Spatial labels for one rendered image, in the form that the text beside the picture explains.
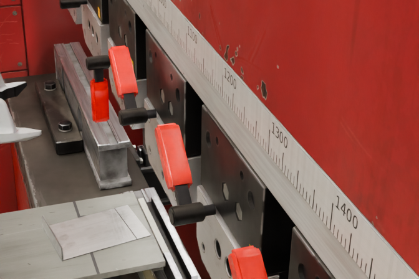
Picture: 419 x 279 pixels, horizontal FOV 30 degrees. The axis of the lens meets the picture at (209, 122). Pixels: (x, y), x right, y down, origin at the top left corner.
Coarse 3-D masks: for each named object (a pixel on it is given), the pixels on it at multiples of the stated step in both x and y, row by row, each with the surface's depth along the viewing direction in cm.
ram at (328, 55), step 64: (128, 0) 95; (192, 0) 70; (256, 0) 56; (320, 0) 46; (384, 0) 39; (192, 64) 73; (256, 64) 57; (320, 64) 47; (384, 64) 40; (320, 128) 48; (384, 128) 41; (384, 192) 42; (320, 256) 51
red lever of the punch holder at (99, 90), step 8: (96, 56) 103; (104, 56) 104; (88, 64) 103; (96, 64) 103; (104, 64) 103; (96, 72) 104; (96, 80) 104; (104, 80) 105; (96, 88) 105; (104, 88) 105; (96, 96) 105; (104, 96) 105; (96, 104) 106; (104, 104) 106; (96, 112) 106; (104, 112) 107; (96, 120) 107; (104, 120) 107
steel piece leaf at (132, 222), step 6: (120, 210) 115; (126, 210) 115; (120, 216) 114; (126, 216) 114; (132, 216) 114; (126, 222) 113; (132, 222) 113; (138, 222) 113; (132, 228) 111; (138, 228) 111; (144, 228) 112; (138, 234) 110; (144, 234) 110
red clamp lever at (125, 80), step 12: (120, 48) 89; (120, 60) 88; (120, 72) 88; (132, 72) 89; (120, 84) 87; (132, 84) 88; (120, 96) 88; (132, 96) 88; (132, 108) 87; (144, 108) 87; (120, 120) 86; (132, 120) 86; (144, 120) 87
